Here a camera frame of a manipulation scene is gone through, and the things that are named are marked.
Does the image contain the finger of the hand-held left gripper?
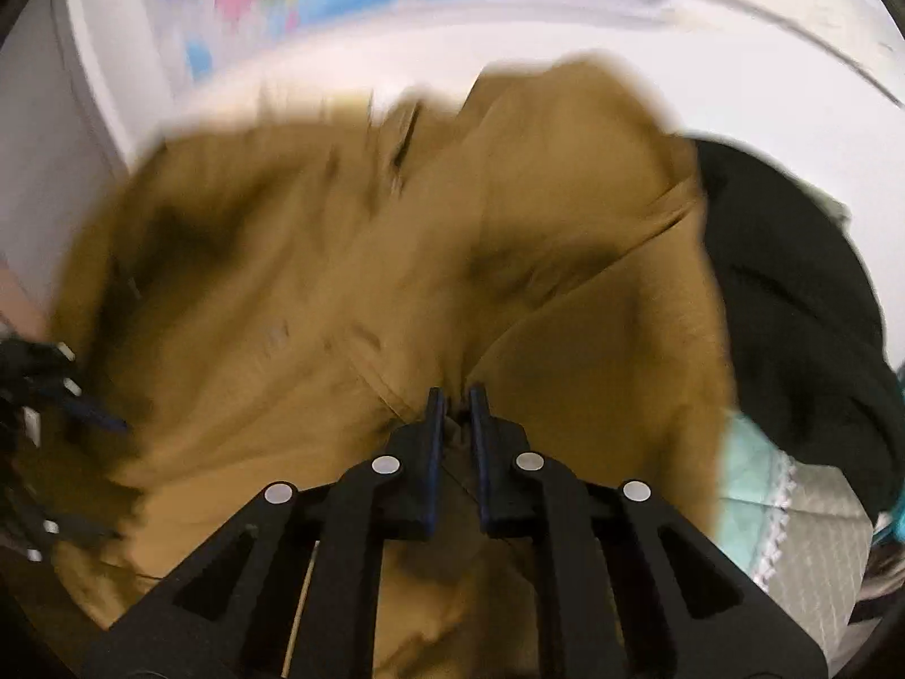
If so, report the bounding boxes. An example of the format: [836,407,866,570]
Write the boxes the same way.
[0,338,133,450]
[0,467,123,564]

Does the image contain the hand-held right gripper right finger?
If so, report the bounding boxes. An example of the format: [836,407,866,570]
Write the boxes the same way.
[468,382,830,679]

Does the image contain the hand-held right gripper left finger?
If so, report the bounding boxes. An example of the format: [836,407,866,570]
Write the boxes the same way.
[81,388,448,679]

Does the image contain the brown garment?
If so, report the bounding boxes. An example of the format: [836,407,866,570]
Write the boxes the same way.
[53,53,732,679]

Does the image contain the teal quilted sheet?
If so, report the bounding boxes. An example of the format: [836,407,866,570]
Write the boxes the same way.
[717,414,800,581]

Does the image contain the black garment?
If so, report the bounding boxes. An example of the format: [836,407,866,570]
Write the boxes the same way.
[696,137,902,531]

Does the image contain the grey patterned blanket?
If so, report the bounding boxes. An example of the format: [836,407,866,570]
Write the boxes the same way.
[756,453,874,644]

